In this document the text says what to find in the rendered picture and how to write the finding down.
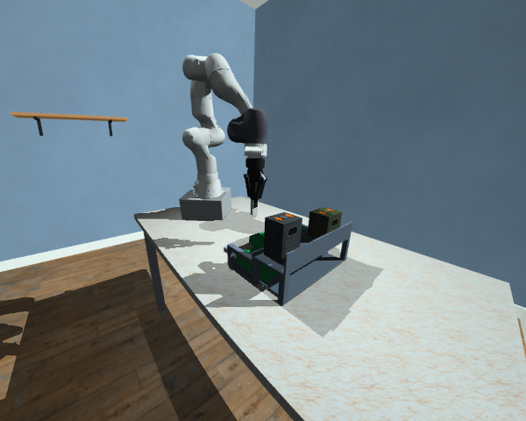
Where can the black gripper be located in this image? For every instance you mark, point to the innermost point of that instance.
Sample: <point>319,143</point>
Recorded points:
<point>253,177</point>

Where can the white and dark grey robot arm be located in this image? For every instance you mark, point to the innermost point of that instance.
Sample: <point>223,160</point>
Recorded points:
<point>250,128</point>

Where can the grey metal shelf rack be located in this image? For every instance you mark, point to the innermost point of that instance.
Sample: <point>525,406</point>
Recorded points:
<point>306,264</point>

